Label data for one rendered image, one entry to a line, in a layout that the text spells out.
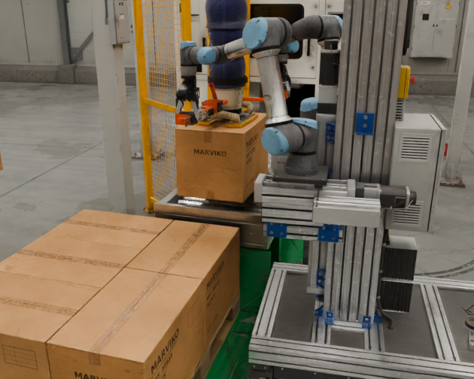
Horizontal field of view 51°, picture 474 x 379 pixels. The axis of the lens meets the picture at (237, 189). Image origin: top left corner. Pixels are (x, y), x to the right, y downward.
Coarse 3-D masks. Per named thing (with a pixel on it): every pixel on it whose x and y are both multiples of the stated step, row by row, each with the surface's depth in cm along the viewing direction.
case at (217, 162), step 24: (264, 120) 311; (192, 144) 279; (216, 144) 275; (240, 144) 271; (192, 168) 284; (216, 168) 279; (240, 168) 275; (264, 168) 324; (192, 192) 289; (216, 192) 284; (240, 192) 280
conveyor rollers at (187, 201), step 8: (184, 200) 320; (192, 200) 326; (200, 200) 324; (208, 200) 323; (216, 200) 322; (248, 200) 325; (224, 208) 311; (232, 208) 310; (240, 208) 309; (248, 208) 308; (256, 208) 307
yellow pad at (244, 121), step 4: (244, 112) 301; (240, 116) 288; (248, 116) 301; (252, 116) 303; (256, 116) 306; (232, 120) 288; (240, 120) 288; (244, 120) 288; (248, 120) 292; (252, 120) 299; (228, 124) 282; (232, 124) 281; (236, 124) 281; (240, 124) 281; (244, 124) 283
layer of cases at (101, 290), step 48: (48, 240) 266; (96, 240) 266; (144, 240) 266; (192, 240) 266; (0, 288) 220; (48, 288) 220; (96, 288) 220; (144, 288) 220; (192, 288) 220; (0, 336) 190; (48, 336) 188; (96, 336) 188; (144, 336) 188; (192, 336) 221
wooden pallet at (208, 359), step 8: (232, 304) 282; (232, 312) 285; (224, 320) 269; (232, 320) 287; (224, 328) 280; (216, 336) 273; (224, 336) 273; (216, 344) 266; (208, 352) 247; (216, 352) 260; (200, 360) 236; (208, 360) 248; (200, 368) 236; (208, 368) 249; (192, 376) 226; (200, 376) 238
